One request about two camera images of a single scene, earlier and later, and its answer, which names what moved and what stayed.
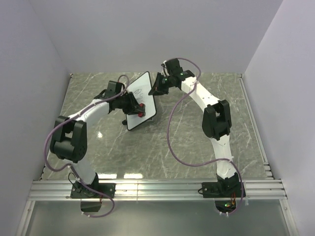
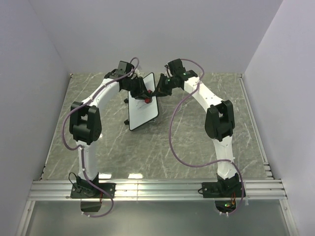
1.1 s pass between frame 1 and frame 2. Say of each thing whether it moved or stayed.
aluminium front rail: stayed
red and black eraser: moved
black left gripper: moved
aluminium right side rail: stayed
